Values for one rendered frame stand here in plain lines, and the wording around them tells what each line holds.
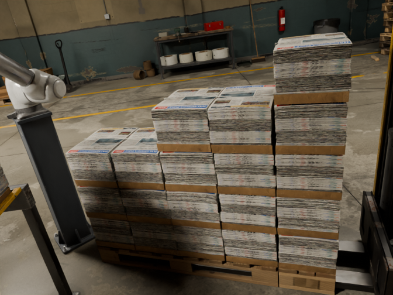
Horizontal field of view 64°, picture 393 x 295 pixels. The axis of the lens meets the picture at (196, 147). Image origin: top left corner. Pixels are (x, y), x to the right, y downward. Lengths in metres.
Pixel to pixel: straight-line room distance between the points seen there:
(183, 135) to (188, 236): 0.62
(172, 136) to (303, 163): 0.63
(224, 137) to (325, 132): 0.43
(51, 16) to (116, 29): 1.52
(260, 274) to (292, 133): 0.87
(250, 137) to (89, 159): 0.91
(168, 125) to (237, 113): 0.36
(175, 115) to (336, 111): 0.70
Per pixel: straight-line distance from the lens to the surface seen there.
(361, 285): 1.96
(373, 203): 2.06
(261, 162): 1.50
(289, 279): 1.93
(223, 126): 1.45
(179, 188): 1.68
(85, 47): 8.56
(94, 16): 8.44
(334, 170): 1.50
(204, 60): 7.64
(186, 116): 1.49
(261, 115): 1.39
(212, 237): 1.81
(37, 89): 1.97
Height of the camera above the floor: 1.49
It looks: 24 degrees down
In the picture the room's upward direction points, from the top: 8 degrees counter-clockwise
